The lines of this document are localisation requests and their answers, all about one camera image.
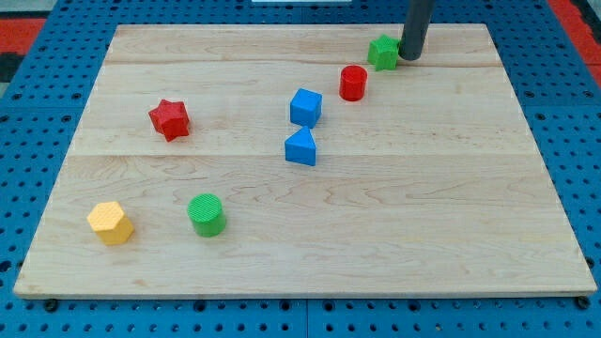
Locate blue cube block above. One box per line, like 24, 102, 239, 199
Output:
289, 88, 322, 129

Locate blue triangular prism block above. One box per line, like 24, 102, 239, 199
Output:
285, 126, 316, 166

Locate wooden board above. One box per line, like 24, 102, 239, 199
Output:
14, 23, 597, 300

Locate green cylinder block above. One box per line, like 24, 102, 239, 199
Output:
187, 193, 226, 238

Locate red cylinder block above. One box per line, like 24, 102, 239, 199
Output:
339, 65, 368, 101

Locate red star block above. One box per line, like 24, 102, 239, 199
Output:
148, 100, 190, 142

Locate green star block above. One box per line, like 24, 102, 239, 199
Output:
367, 34, 400, 71

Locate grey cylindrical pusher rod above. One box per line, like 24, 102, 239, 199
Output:
399, 0, 435, 61

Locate yellow hexagon block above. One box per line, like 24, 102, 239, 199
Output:
86, 201, 134, 246

